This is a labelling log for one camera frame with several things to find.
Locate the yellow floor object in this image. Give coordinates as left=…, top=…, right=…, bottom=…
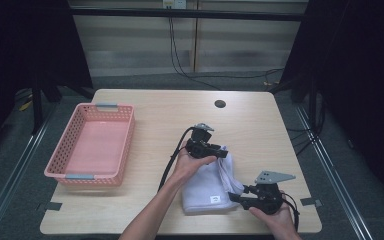
left=18, top=99, right=33, bottom=112

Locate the pink perforated plastic basket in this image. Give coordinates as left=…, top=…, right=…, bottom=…
left=43, top=102, right=137, bottom=187

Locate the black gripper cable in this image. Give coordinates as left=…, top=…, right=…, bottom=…
left=281, top=191, right=300, bottom=232
left=158, top=126, right=197, bottom=193

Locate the metal floor rail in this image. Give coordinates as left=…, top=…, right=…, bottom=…
left=0, top=106, right=58, bottom=240
left=294, top=104, right=375, bottom=240

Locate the black hanging wall cable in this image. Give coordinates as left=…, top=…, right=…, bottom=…
left=168, top=6, right=222, bottom=91

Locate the dark tape strip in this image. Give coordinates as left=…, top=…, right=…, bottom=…
left=37, top=201, right=63, bottom=212

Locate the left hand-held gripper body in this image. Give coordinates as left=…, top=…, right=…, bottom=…
left=184, top=122, right=218, bottom=160

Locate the person's right hand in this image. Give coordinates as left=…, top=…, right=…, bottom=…
left=248, top=199, right=303, bottom=240

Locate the white wall socket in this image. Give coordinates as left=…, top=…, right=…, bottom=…
left=162, top=0, right=188, bottom=10

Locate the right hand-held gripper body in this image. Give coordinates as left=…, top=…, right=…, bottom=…
left=243, top=170, right=297, bottom=215

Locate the black floor cable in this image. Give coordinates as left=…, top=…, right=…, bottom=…
left=186, top=67, right=285, bottom=81

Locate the person's left hand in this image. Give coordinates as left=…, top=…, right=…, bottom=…
left=171, top=142, right=218, bottom=188

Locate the grey tape strip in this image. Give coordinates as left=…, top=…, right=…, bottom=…
left=300, top=197, right=324, bottom=208

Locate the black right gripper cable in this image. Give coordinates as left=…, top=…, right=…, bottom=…
left=281, top=191, right=300, bottom=232

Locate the dark curtain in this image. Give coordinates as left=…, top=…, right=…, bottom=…
left=0, top=0, right=95, bottom=161
left=269, top=0, right=384, bottom=204

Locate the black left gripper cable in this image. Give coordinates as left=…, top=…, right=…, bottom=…
left=158, top=126, right=197, bottom=193

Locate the black horizontal metal bar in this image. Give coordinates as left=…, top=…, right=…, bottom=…
left=69, top=8, right=307, bottom=22

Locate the lavender printed cloth garment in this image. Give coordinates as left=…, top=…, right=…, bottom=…
left=181, top=144, right=246, bottom=214

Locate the black metal stand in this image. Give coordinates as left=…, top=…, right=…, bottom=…
left=30, top=76, right=45, bottom=135

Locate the bundle of thin black cables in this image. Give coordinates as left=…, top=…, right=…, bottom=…
left=286, top=126, right=318, bottom=157

